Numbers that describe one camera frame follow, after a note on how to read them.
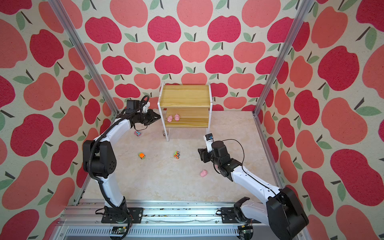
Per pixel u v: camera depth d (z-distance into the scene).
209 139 0.73
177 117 0.93
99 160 0.51
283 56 0.86
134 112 0.71
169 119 0.93
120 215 0.67
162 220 0.74
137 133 1.04
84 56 0.87
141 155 0.94
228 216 0.73
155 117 0.86
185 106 0.80
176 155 0.94
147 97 0.80
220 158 0.63
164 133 0.96
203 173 0.86
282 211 0.39
